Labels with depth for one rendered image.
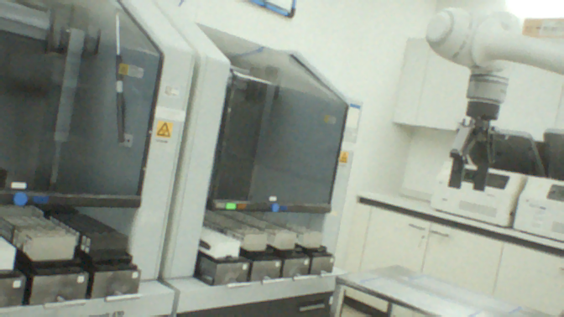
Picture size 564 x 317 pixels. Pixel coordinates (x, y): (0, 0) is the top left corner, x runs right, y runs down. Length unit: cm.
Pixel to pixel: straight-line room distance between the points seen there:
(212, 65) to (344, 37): 230
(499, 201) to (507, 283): 52
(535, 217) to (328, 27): 181
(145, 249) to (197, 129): 39
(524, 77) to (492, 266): 132
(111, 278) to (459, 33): 104
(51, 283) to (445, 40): 106
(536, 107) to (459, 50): 280
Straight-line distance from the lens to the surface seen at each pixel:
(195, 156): 164
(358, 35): 399
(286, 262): 190
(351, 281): 173
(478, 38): 118
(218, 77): 166
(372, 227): 413
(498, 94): 133
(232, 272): 173
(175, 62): 157
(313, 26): 361
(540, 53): 117
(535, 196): 362
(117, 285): 150
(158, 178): 158
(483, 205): 372
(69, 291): 144
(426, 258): 390
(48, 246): 146
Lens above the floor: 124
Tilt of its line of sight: 3 degrees down
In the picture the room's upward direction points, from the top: 10 degrees clockwise
